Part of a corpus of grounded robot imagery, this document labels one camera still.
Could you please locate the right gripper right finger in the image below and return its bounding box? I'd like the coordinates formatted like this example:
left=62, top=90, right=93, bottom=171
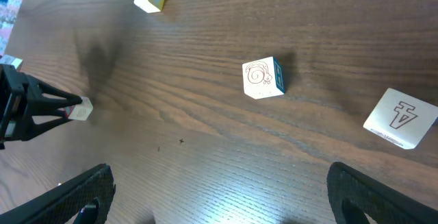
left=326, top=162, right=437, bottom=224

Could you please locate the snail picture block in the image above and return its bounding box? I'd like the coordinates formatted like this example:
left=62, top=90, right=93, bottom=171
left=242, top=56, right=285, bottom=99

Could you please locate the cream picture block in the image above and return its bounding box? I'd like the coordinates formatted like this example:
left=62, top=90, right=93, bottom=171
left=363, top=88, right=437, bottom=149

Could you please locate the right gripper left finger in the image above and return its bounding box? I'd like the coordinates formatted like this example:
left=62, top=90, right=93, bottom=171
left=1, top=164, right=116, bottom=224

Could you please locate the red letter I block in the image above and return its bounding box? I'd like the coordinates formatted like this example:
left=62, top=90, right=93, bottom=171
left=64, top=97, right=93, bottom=121

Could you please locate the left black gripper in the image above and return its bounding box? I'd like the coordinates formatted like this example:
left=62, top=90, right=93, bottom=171
left=1, top=64, right=82, bottom=149

